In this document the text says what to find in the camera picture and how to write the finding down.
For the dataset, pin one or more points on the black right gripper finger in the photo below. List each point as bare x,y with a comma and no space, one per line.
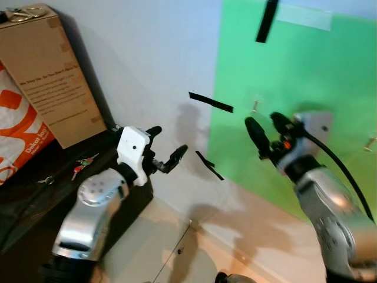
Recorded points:
257,135
281,124

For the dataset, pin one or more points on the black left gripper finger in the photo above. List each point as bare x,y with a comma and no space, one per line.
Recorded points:
154,132
178,159

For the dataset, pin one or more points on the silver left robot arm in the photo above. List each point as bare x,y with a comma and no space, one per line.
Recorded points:
88,218

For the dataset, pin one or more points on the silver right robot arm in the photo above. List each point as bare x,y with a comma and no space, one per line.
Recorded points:
330,212

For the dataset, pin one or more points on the black tape strip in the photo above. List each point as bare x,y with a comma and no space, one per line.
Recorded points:
210,165
267,20
211,102

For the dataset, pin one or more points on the small grey key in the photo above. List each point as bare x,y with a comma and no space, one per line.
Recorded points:
178,250

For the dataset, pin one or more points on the clear tape strip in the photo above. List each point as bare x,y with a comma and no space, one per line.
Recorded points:
303,16

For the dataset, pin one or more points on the plain silver key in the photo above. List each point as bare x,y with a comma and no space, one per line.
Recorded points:
46,180

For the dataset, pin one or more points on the brown printed cardboard box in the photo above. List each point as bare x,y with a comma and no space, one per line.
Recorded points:
53,76

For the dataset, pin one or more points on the grey robot foot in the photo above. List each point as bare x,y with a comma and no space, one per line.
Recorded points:
232,278

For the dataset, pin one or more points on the orange and white bag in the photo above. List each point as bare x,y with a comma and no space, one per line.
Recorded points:
17,135

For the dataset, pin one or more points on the shiny silver metal item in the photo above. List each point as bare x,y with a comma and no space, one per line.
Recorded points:
17,15

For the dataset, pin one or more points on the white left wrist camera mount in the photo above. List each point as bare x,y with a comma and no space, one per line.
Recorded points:
132,147

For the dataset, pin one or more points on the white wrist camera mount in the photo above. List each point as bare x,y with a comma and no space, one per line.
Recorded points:
132,147
318,124

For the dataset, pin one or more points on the clear adhesive wall hook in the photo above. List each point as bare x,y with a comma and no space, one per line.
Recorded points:
255,106
370,143

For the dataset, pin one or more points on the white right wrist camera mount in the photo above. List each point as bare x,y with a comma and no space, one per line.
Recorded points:
318,124

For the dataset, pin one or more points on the green wall sheet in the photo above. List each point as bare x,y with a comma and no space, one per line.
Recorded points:
306,65

